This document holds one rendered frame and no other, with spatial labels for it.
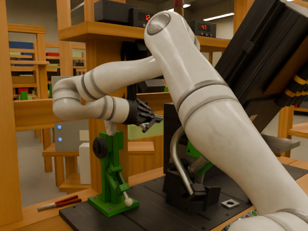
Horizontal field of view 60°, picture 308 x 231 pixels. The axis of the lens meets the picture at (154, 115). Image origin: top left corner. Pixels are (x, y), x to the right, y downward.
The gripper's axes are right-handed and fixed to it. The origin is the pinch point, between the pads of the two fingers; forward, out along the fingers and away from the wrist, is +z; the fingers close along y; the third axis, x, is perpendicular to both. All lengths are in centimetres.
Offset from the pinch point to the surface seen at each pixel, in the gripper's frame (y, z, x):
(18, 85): 487, 103, 467
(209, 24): 48, 37, -21
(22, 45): 563, 94, 401
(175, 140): -1.8, 15.2, 8.1
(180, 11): 59, 27, -16
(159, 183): -7.6, 23.3, 31.4
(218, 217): -32.0, 20.3, 8.0
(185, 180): -17.0, 14.9, 10.5
